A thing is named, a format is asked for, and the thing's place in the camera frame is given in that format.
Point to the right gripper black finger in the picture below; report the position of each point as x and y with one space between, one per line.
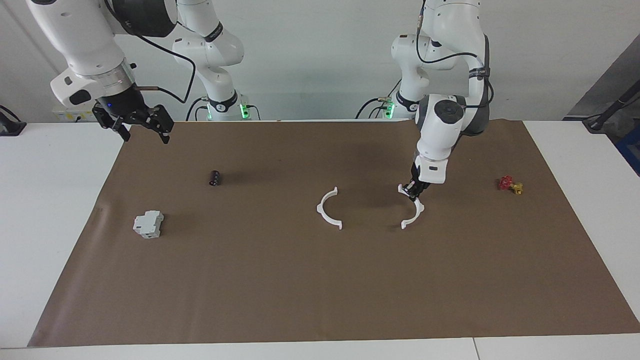
162 122
121 127

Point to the black cylindrical capacitor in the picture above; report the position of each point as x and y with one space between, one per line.
215 178

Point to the white wall power strip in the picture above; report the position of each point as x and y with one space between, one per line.
65 116

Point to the white grey circuit breaker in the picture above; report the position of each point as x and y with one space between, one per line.
150 227

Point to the black clamp mount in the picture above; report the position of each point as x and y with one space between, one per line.
10 127

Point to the red and yellow valve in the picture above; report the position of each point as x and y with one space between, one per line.
506 183

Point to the blue crate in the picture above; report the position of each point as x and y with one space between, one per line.
631 150

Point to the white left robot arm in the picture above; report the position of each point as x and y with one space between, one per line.
440 130

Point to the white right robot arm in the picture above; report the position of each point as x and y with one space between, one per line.
80 35

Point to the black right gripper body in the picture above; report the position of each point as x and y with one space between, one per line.
125 110

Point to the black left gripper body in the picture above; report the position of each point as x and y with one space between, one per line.
417 180

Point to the brown paper table mat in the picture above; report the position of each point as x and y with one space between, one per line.
320 290

